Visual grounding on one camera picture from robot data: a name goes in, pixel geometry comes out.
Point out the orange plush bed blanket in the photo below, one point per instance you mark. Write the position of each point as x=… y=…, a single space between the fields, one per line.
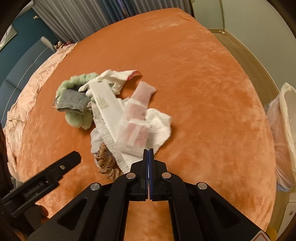
x=196 y=92

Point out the full-length standing mirror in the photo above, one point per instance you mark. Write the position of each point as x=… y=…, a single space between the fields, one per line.
x=208 y=14

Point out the person's left hand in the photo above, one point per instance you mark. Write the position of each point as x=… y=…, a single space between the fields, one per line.
x=40 y=211

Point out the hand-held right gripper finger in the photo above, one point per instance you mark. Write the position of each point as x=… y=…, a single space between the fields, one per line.
x=150 y=166
x=145 y=166

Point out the grey sheer curtain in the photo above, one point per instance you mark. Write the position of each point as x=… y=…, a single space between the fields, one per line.
x=69 y=16

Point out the white paper towel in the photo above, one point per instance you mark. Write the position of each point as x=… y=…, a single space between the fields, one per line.
x=159 y=125

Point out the small stuffed toy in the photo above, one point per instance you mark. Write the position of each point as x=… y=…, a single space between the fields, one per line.
x=61 y=44

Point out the green plush scrunchie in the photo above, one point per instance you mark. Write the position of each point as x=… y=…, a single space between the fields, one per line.
x=74 y=119

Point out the trash bin with white liner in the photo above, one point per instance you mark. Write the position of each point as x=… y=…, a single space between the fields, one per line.
x=285 y=129

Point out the long white cardboard box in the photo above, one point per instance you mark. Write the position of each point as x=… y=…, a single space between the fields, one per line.
x=104 y=102

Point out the blue padded headboard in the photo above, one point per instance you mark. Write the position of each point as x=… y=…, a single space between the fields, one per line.
x=20 y=69

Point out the translucent pink sachet strip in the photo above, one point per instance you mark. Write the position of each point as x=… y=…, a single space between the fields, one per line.
x=135 y=132

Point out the pink satin quilt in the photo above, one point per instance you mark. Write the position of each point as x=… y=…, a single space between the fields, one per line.
x=34 y=88

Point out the white cabinet door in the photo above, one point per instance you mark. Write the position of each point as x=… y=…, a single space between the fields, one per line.
x=289 y=213

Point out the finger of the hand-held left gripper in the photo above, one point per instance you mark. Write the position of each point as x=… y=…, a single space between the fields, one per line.
x=66 y=163

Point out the grey cloth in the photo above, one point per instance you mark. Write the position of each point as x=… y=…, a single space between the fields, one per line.
x=71 y=100

